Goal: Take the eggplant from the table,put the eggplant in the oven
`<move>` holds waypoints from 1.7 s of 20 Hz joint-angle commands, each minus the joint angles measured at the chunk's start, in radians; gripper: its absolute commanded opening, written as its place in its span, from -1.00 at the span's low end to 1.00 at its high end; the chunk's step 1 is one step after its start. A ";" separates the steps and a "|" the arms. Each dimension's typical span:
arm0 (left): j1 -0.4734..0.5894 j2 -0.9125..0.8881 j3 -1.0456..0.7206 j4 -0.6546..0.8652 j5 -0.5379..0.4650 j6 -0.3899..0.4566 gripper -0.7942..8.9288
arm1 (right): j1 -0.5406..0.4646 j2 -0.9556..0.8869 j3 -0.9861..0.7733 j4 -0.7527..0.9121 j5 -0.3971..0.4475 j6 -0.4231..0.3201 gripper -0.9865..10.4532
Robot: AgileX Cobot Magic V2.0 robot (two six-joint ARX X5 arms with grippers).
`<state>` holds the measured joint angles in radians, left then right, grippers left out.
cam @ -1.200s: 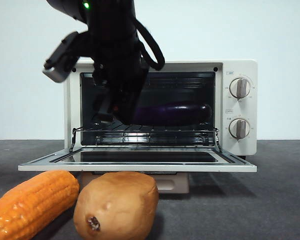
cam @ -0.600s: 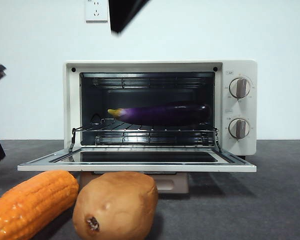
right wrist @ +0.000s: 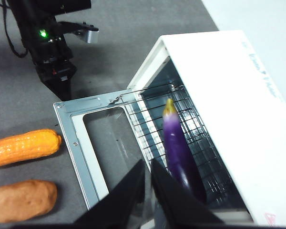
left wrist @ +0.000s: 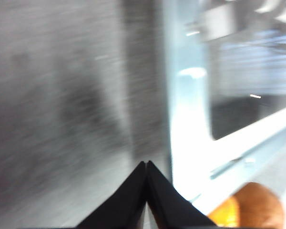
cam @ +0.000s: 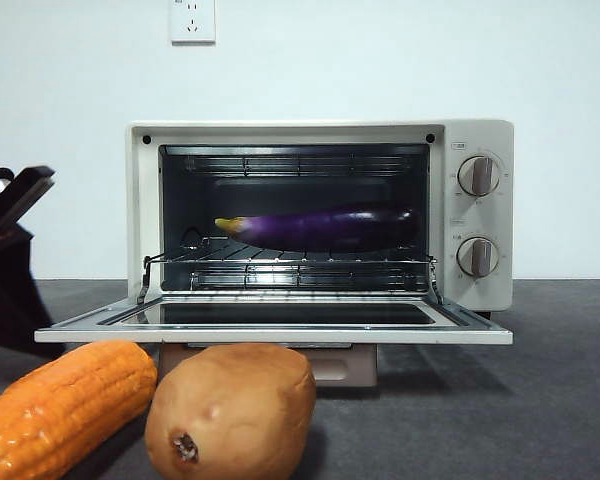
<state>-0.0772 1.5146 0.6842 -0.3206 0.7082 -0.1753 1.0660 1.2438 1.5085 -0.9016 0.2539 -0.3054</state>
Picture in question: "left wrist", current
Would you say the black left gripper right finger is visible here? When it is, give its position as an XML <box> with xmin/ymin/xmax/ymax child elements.
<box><xmin>145</xmin><ymin>160</ymin><xmax>219</xmax><ymax>229</ymax></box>

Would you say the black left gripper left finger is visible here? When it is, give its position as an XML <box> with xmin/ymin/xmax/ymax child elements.
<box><xmin>76</xmin><ymin>161</ymin><xmax>147</xmax><ymax>229</ymax></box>

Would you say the beige oven door handle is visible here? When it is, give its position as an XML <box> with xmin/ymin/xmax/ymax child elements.
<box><xmin>209</xmin><ymin>120</ymin><xmax>286</xmax><ymax>181</ymax></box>

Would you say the orange corn cob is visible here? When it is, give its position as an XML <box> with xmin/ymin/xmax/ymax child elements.
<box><xmin>207</xmin><ymin>197</ymin><xmax>240</xmax><ymax>227</ymax></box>

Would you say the brown potato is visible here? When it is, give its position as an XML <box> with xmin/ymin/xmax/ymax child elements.
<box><xmin>231</xmin><ymin>182</ymin><xmax>285</xmax><ymax>227</ymax></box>

